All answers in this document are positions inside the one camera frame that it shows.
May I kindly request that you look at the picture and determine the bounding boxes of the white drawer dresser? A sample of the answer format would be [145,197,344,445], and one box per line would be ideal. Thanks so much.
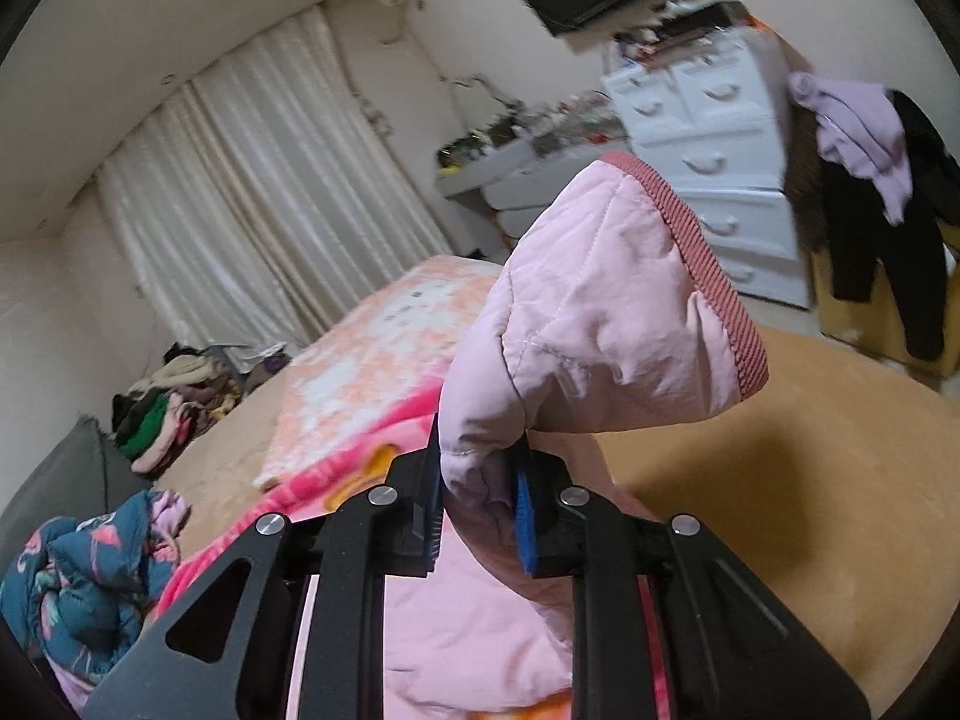
[604,26,812,309]

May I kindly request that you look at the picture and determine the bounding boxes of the peach white patterned blanket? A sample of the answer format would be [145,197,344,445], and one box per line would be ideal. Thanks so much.
[256,255,500,491]

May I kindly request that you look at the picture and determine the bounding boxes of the pile of folded clothes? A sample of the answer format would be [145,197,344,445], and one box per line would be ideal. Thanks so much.
[110,341,291,479]

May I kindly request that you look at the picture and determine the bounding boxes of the pink cartoon fleece blanket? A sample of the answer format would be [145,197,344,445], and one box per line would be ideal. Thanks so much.
[156,374,571,718]

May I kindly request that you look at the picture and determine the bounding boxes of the grey upholstered headboard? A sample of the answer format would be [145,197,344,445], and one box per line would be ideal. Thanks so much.
[0,416,151,571]

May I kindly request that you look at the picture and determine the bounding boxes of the black garment on chair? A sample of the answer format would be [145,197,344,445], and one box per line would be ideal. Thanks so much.
[820,89,958,362]

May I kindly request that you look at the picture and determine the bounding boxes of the tan bed sheet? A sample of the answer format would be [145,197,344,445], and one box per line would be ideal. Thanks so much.
[152,320,960,717]

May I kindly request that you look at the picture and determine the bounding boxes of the pink quilted jacket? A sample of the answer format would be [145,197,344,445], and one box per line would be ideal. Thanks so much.
[283,149,772,720]

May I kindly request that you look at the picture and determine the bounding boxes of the clutter on vanity desk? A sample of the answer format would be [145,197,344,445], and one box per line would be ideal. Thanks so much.
[434,89,626,176]

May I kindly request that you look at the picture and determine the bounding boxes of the lilac garment on chair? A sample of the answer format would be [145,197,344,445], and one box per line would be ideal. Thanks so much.
[789,71,913,226]

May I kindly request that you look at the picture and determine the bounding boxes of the teal floral duvet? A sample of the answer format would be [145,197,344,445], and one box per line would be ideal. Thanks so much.
[2,491,190,712]

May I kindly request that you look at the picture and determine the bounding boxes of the white striped curtain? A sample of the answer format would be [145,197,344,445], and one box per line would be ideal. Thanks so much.
[96,7,451,349]

